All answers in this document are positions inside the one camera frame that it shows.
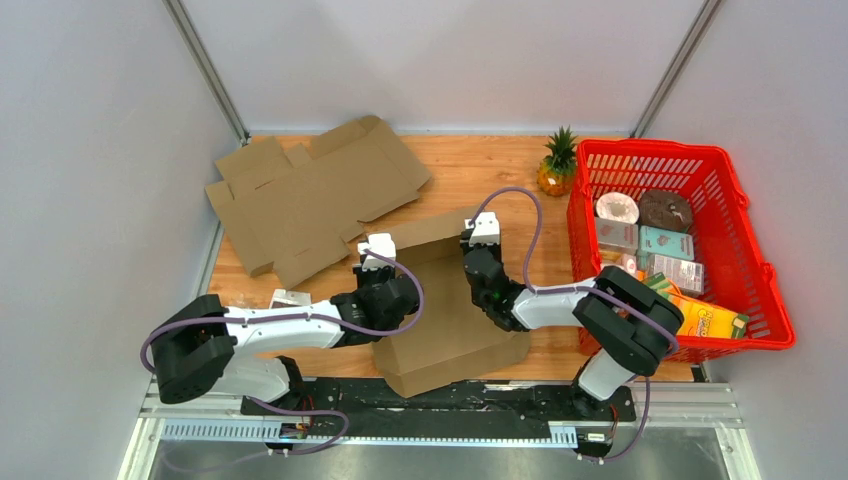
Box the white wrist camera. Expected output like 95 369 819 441
462 211 501 247
357 233 396 271

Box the green striped box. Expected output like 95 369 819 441
642 272 680 297

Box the small pineapple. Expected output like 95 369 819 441
537 126 578 197

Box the grey slotted cable duct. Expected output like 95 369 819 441
160 421 579 448

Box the flat cardboard box blank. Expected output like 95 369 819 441
205 115 431 288

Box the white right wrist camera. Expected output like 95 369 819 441
462 211 501 247

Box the red plastic basket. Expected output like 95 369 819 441
567 139 796 364

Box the black star packet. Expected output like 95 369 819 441
269 289 312 309

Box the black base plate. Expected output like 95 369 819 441
272 378 636 440

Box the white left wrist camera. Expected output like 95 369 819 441
357 233 396 271

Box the grey patterned carton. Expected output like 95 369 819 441
646 254 705 297

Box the teal small carton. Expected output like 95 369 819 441
636 225 695 261

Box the brown cardboard box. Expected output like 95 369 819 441
372 206 531 398

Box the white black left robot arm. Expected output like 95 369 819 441
140 266 424 415

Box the brown chocolate donut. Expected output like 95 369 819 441
638 189 694 233

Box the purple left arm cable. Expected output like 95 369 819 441
139 248 425 458

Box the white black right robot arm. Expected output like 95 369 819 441
460 239 684 419

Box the pink grey small carton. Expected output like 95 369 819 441
595 217 639 255

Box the yellow orange snack box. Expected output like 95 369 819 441
668 293 749 339

